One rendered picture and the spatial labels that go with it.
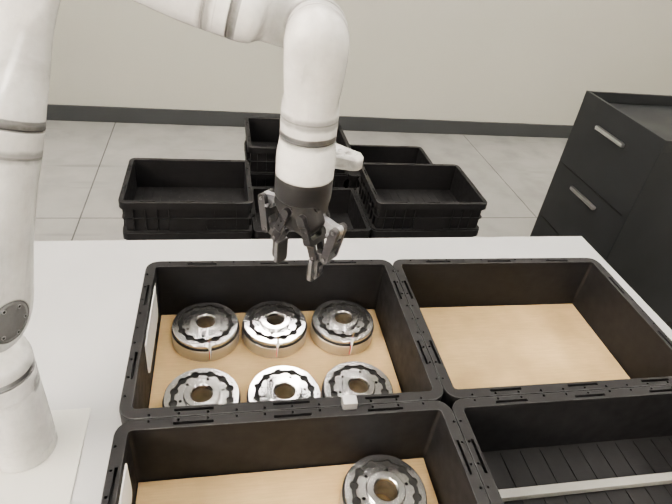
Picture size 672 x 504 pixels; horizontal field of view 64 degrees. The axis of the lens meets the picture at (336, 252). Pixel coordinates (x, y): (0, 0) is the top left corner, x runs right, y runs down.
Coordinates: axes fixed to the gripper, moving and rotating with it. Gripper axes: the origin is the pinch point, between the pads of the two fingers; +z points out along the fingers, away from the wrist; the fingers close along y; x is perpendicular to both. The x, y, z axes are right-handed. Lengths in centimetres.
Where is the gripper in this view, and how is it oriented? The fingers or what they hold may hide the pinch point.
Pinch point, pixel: (296, 261)
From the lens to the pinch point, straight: 77.0
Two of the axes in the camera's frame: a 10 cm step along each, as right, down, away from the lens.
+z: -1.1, 8.1, 5.7
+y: 8.1, 4.1, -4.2
